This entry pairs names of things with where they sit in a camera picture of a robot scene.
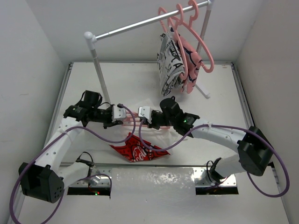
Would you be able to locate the white red print t-shirt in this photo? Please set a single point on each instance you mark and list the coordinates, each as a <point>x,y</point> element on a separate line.
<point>142,144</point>

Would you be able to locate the pink print shirt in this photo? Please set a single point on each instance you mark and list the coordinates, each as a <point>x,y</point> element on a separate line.
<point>193,60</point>

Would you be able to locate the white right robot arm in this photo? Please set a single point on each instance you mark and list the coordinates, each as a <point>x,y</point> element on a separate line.
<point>251,148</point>

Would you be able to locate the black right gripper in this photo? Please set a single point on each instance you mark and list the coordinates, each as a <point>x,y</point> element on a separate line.
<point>153,125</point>

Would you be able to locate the white silver clothes rack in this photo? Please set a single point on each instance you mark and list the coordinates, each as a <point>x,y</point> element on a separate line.
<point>136,50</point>

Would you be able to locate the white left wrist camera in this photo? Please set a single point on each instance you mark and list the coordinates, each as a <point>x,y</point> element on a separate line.
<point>118,113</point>

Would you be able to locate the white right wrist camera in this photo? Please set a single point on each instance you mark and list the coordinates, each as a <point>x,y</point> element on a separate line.
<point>145,113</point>

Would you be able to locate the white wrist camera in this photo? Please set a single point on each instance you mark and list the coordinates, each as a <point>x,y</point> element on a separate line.
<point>118,113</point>
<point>145,113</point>

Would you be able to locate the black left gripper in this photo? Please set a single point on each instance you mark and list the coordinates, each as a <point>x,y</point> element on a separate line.
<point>110,123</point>

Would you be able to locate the black white print shirt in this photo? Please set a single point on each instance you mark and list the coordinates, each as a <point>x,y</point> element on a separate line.
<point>170,63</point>

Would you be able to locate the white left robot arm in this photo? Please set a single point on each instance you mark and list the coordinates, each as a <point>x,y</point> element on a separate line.
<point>43,178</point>

